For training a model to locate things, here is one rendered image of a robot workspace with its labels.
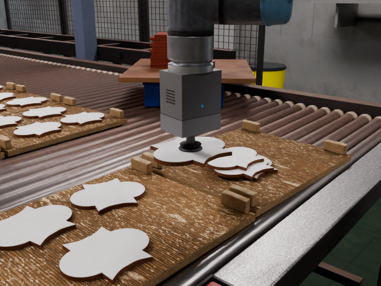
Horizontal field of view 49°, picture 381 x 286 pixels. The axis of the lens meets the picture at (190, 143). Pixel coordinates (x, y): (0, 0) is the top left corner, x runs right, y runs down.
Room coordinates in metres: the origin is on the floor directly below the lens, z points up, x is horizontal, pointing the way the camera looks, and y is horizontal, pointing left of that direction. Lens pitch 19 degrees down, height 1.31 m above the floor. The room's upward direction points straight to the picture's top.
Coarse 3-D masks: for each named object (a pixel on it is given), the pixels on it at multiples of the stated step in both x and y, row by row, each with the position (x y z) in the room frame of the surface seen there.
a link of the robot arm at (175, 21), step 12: (168, 0) 0.68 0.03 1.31; (180, 0) 0.66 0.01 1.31; (192, 0) 0.66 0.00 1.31; (204, 0) 0.65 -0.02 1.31; (216, 0) 0.65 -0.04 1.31; (168, 12) 0.68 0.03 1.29; (180, 12) 0.66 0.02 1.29; (192, 12) 0.66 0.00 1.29; (204, 12) 0.66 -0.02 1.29; (216, 12) 0.66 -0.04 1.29; (168, 24) 0.68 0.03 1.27; (180, 24) 0.66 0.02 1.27; (192, 24) 0.66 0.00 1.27; (204, 24) 0.66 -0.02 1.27
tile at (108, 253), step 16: (96, 240) 0.58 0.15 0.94; (112, 240) 0.58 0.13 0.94; (128, 240) 0.58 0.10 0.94; (144, 240) 0.58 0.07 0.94; (64, 256) 0.53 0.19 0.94; (80, 256) 0.53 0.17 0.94; (96, 256) 0.53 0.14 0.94; (112, 256) 0.53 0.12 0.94; (128, 256) 0.53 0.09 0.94; (144, 256) 0.53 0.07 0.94; (64, 272) 0.50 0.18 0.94; (80, 272) 0.50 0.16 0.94; (96, 272) 0.50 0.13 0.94; (112, 272) 0.50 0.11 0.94
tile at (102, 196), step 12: (84, 192) 0.75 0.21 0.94; (96, 192) 0.75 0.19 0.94; (108, 192) 0.75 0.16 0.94; (120, 192) 0.75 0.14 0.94; (132, 192) 0.75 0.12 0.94; (144, 192) 0.76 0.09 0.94; (72, 204) 0.71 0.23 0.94; (84, 204) 0.70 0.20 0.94; (96, 204) 0.70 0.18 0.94; (108, 204) 0.70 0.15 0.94; (120, 204) 0.71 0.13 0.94; (132, 204) 0.71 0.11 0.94
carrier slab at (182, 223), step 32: (64, 192) 0.77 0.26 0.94; (160, 192) 0.77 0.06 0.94; (192, 192) 0.77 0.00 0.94; (96, 224) 0.64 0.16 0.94; (128, 224) 0.64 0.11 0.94; (160, 224) 0.64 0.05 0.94; (192, 224) 0.64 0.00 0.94; (224, 224) 0.64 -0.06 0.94; (0, 256) 0.55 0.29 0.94; (32, 256) 0.55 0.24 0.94; (160, 256) 0.55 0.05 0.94; (192, 256) 0.56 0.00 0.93
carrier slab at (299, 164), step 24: (240, 144) 1.07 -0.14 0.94; (264, 144) 1.07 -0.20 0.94; (288, 144) 1.07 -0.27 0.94; (168, 168) 0.90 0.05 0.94; (192, 168) 0.90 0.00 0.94; (288, 168) 0.90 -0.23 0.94; (312, 168) 0.90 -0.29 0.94; (336, 168) 0.93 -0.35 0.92; (216, 192) 0.77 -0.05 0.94; (264, 192) 0.77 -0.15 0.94; (288, 192) 0.77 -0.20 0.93
